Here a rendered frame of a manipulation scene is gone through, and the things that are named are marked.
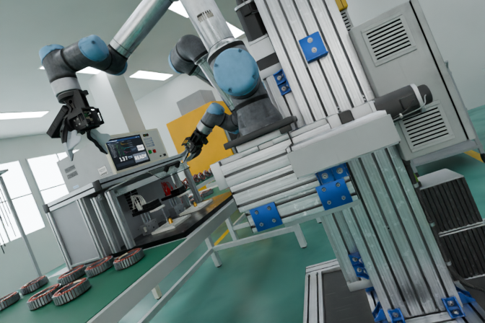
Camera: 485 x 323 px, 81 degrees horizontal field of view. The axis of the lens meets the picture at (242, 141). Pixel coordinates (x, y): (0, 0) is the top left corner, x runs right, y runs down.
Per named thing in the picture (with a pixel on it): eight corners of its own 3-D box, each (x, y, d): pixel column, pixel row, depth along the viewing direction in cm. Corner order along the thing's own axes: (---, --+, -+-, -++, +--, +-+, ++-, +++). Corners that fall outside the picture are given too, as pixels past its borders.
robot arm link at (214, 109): (228, 113, 134) (212, 105, 131) (216, 131, 138) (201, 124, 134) (225, 106, 141) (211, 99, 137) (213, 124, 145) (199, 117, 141)
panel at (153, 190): (183, 206, 196) (167, 166, 196) (106, 256, 135) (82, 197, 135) (182, 207, 196) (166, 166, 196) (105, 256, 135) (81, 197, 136)
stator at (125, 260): (150, 253, 114) (146, 244, 114) (127, 270, 104) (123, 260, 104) (133, 257, 119) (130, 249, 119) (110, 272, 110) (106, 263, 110)
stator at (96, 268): (87, 280, 111) (84, 272, 112) (87, 275, 121) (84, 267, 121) (116, 264, 117) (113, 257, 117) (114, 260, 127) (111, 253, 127)
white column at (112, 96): (184, 223, 566) (121, 71, 569) (170, 233, 524) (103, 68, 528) (165, 229, 585) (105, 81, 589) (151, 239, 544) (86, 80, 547)
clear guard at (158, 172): (190, 167, 149) (186, 156, 149) (162, 179, 127) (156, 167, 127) (146, 185, 162) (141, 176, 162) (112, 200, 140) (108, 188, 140)
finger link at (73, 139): (74, 150, 77) (79, 123, 82) (58, 158, 78) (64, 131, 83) (84, 155, 79) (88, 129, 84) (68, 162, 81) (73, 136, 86)
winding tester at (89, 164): (169, 157, 182) (156, 127, 182) (117, 174, 142) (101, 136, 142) (127, 176, 197) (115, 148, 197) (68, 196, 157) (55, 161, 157)
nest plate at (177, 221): (191, 215, 148) (190, 213, 148) (175, 228, 135) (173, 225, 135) (169, 223, 154) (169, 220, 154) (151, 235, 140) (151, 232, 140)
